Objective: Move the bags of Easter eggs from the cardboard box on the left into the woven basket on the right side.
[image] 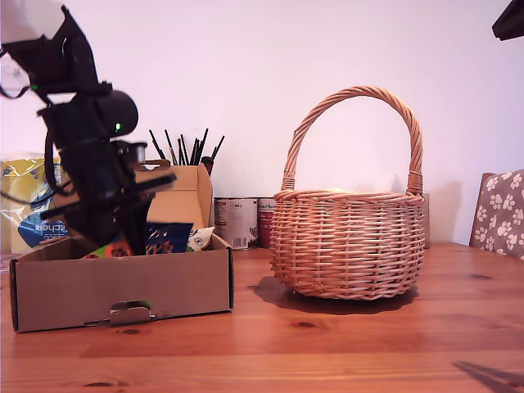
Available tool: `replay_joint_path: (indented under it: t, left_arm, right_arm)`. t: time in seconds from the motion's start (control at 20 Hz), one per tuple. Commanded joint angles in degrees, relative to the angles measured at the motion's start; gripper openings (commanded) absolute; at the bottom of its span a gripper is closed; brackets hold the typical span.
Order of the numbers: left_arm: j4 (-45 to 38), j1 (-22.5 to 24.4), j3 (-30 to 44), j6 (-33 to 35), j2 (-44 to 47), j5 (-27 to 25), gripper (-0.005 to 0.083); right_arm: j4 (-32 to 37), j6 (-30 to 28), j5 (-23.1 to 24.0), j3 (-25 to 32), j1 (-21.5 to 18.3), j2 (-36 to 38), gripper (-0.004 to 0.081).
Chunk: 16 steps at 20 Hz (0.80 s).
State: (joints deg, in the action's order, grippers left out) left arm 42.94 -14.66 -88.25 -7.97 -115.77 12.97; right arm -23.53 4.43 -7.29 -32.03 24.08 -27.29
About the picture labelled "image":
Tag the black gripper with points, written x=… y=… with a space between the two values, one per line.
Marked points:
x=94 y=176

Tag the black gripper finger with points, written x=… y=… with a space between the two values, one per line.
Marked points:
x=513 y=22

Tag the blue Terry's chocolate bag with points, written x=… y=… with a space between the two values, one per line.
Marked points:
x=168 y=239

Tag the white green Galaxy bag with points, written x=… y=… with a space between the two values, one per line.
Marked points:
x=200 y=241

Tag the brown cardboard box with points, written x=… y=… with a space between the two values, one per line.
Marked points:
x=123 y=282

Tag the woven wicker basket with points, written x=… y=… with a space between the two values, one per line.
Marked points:
x=348 y=245

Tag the yellow kitchen towel pack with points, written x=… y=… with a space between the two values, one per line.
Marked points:
x=24 y=229

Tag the black thin stick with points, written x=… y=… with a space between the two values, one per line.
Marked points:
x=180 y=152
x=185 y=150
x=195 y=152
x=203 y=147
x=157 y=145
x=171 y=147
x=218 y=147

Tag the dark brown brush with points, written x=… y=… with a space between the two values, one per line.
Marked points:
x=209 y=163

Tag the white label tin can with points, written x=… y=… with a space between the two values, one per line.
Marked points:
x=239 y=223

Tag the red label tin can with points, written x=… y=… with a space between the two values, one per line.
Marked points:
x=264 y=223

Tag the paw print chair cover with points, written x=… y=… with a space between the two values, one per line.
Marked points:
x=503 y=213

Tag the wooden chair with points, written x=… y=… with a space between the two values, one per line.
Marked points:
x=478 y=213

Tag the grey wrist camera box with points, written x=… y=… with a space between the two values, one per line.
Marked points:
x=137 y=152

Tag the white wall light switch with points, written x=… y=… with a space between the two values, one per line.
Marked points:
x=10 y=73

